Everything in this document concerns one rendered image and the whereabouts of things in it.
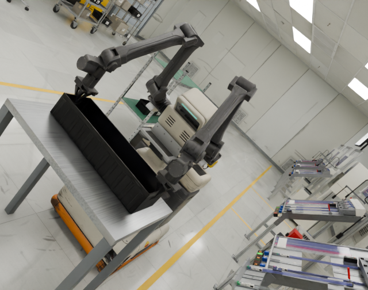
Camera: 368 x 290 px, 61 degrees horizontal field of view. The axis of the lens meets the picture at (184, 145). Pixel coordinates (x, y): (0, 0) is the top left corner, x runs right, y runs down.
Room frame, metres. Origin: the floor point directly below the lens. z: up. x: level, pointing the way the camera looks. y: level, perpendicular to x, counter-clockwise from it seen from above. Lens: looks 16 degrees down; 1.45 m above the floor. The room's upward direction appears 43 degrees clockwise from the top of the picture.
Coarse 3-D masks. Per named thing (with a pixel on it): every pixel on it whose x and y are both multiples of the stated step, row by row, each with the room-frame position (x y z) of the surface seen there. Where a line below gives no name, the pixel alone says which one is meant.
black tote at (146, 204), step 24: (72, 96) 1.24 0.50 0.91; (72, 120) 1.16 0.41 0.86; (96, 120) 1.33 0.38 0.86; (96, 144) 1.12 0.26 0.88; (120, 144) 1.28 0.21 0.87; (96, 168) 1.10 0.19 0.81; (120, 168) 1.08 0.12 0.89; (144, 168) 1.24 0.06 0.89; (120, 192) 1.06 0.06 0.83; (144, 192) 1.05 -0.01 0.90
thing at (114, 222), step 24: (0, 120) 1.05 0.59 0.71; (24, 120) 1.02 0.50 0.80; (48, 120) 1.14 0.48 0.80; (48, 144) 1.01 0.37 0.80; (72, 144) 1.13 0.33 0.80; (72, 168) 1.00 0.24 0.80; (24, 192) 1.44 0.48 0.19; (72, 192) 0.93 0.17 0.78; (96, 192) 0.99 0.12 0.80; (96, 216) 0.89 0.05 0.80; (120, 216) 0.98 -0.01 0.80; (144, 216) 1.10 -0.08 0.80; (120, 240) 0.91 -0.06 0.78; (96, 264) 0.90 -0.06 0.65; (120, 264) 1.30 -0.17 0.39; (72, 288) 0.89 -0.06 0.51; (96, 288) 1.29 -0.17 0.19
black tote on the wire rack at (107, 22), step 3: (93, 12) 6.75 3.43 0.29; (96, 12) 6.74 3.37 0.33; (99, 12) 6.94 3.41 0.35; (93, 15) 6.75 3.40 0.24; (96, 15) 6.73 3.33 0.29; (99, 15) 6.70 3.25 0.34; (96, 18) 6.73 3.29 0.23; (99, 18) 6.70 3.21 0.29; (102, 18) 6.73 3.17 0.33; (105, 18) 6.80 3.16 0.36; (108, 18) 7.09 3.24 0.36; (99, 21) 6.74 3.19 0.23; (102, 21) 6.80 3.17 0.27; (105, 21) 6.87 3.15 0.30; (108, 21) 6.94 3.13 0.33; (111, 21) 7.01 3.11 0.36; (105, 24) 6.93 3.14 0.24; (108, 24) 7.00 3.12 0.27
